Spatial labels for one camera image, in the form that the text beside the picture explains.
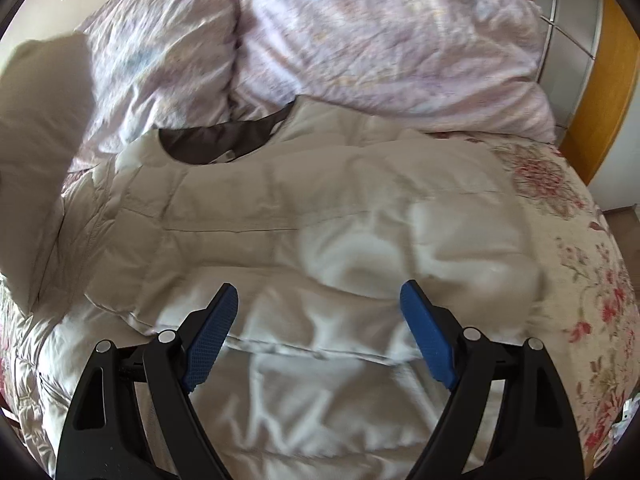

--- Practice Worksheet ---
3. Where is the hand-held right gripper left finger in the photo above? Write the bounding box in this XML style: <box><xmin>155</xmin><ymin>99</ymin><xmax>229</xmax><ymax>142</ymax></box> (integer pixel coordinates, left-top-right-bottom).
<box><xmin>55</xmin><ymin>282</ymin><xmax>240</xmax><ymax>480</ymax></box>

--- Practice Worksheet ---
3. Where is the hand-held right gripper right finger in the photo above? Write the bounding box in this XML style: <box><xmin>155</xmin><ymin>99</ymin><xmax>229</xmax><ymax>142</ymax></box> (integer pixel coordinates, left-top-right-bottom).
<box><xmin>399</xmin><ymin>280</ymin><xmax>586</xmax><ymax>480</ymax></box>

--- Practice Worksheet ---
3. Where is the white down jacket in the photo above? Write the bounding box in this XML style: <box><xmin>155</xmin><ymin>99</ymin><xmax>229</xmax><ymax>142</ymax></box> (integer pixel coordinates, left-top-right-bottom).
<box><xmin>0</xmin><ymin>32</ymin><xmax>551</xmax><ymax>480</ymax></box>

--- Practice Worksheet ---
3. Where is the floral bedsheet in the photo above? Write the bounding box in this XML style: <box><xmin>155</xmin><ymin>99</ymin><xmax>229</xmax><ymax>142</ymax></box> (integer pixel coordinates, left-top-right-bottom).
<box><xmin>0</xmin><ymin>130</ymin><xmax>638</xmax><ymax>480</ymax></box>

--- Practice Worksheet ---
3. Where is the wooden wardrobe with frosted panels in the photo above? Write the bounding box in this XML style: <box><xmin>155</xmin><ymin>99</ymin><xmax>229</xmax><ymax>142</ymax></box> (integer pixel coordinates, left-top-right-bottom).
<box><xmin>517</xmin><ymin>0</ymin><xmax>640</xmax><ymax>187</ymax></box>

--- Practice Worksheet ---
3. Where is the right pale patterned pillow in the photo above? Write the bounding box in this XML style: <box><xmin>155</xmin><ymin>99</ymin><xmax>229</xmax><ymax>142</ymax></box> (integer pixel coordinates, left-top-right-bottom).
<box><xmin>65</xmin><ymin>0</ymin><xmax>558</xmax><ymax>173</ymax></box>

